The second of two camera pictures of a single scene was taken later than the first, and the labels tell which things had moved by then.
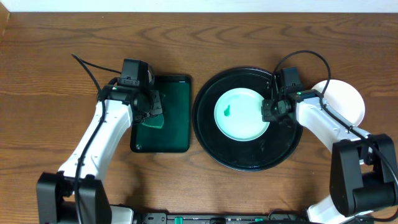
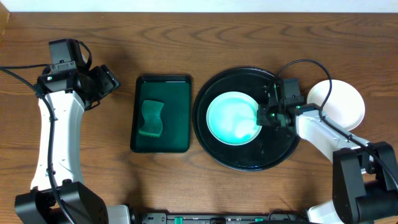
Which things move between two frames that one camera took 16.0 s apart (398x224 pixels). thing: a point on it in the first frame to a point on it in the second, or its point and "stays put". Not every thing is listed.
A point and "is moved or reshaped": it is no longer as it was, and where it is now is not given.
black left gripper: (156, 104) to (104, 80)
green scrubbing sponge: (156, 119) is moved or reshaped
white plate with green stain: (343, 99) stays put
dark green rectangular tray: (175, 135) stays put
